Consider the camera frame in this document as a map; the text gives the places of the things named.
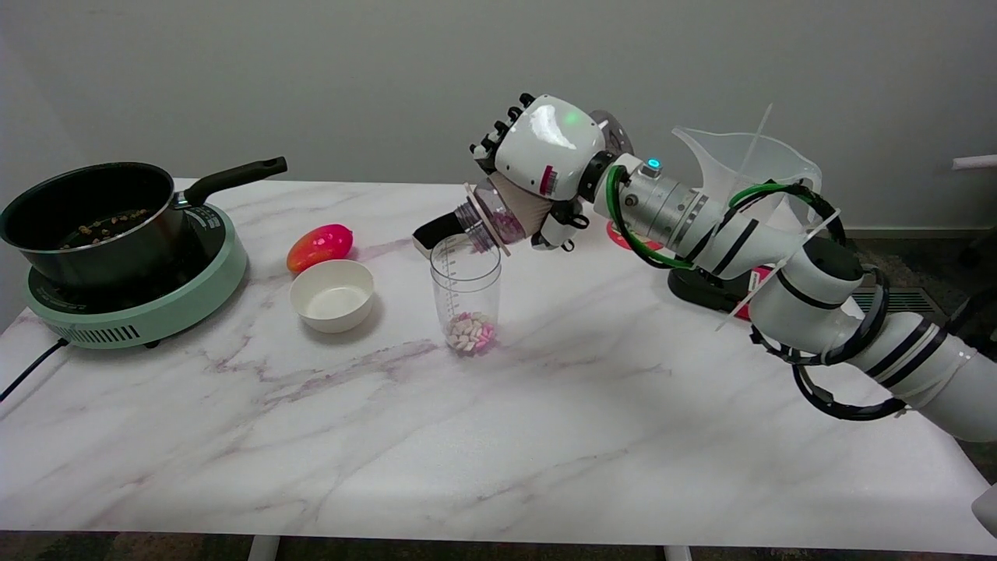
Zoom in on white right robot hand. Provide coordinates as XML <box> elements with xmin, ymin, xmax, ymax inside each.
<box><xmin>470</xmin><ymin>93</ymin><xmax>616</xmax><ymax>252</ymax></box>

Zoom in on tall clear measuring cup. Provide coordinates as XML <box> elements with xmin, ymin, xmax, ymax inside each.
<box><xmin>430</xmin><ymin>234</ymin><xmax>502</xmax><ymax>358</ymax></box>

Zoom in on pink round coaster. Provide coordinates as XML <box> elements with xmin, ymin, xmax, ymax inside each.
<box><xmin>606</xmin><ymin>221</ymin><xmax>647</xmax><ymax>252</ymax></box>

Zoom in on black and white sponge block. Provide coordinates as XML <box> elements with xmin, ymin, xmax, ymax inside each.
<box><xmin>412</xmin><ymin>210</ymin><xmax>470</xmax><ymax>259</ymax></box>

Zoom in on translucent plastic pitcher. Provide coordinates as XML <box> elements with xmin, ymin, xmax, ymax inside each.
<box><xmin>671</xmin><ymin>127</ymin><xmax>823</xmax><ymax>235</ymax></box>

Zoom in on long white zip tie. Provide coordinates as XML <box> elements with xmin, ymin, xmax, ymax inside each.
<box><xmin>732</xmin><ymin>104</ymin><xmax>776</xmax><ymax>189</ymax></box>
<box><xmin>717</xmin><ymin>209</ymin><xmax>842</xmax><ymax>333</ymax></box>

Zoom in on pink white candy pieces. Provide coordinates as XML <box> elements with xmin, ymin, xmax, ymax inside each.
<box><xmin>446</xmin><ymin>312</ymin><xmax>498</xmax><ymax>356</ymax></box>

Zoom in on black device with pink label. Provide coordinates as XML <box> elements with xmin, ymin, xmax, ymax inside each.
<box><xmin>668</xmin><ymin>261</ymin><xmax>780</xmax><ymax>321</ymax></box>

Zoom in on red orange toy mango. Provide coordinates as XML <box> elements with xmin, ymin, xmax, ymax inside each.
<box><xmin>286</xmin><ymin>224</ymin><xmax>354</xmax><ymax>274</ymax></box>

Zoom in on white round bowl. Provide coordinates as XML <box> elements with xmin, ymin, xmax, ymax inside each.
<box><xmin>290</xmin><ymin>259</ymin><xmax>375</xmax><ymax>334</ymax></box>

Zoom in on floor vent grille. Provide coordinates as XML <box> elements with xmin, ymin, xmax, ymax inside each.
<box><xmin>853</xmin><ymin>288</ymin><xmax>947</xmax><ymax>315</ymax></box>

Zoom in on mint green induction cooker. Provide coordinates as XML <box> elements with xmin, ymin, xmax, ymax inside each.
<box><xmin>22</xmin><ymin>201</ymin><xmax>248</xmax><ymax>349</ymax></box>

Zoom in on brown kernels in saucepan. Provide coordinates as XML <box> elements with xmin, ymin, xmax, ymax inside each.
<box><xmin>62</xmin><ymin>207</ymin><xmax>150</xmax><ymax>249</ymax></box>

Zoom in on green cable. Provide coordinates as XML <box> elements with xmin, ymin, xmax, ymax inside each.
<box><xmin>606</xmin><ymin>165</ymin><xmax>819</xmax><ymax>271</ymax></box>

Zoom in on thin black cable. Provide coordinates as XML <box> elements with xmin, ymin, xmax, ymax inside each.
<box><xmin>767</xmin><ymin>181</ymin><xmax>848</xmax><ymax>249</ymax></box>

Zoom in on thick black looped cable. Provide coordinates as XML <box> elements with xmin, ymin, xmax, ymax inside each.
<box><xmin>749</xmin><ymin>266</ymin><xmax>909</xmax><ymax>422</ymax></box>

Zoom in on black trailing cable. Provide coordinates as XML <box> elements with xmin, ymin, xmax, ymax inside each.
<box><xmin>945</xmin><ymin>287</ymin><xmax>997</xmax><ymax>337</ymax></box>

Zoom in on black saucepan with handle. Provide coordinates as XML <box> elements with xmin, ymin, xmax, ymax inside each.
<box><xmin>0</xmin><ymin>157</ymin><xmax>288</xmax><ymax>291</ymax></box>

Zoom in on black cooker power cord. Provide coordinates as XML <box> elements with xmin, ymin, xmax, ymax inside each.
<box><xmin>0</xmin><ymin>337</ymin><xmax>69</xmax><ymax>403</ymax></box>

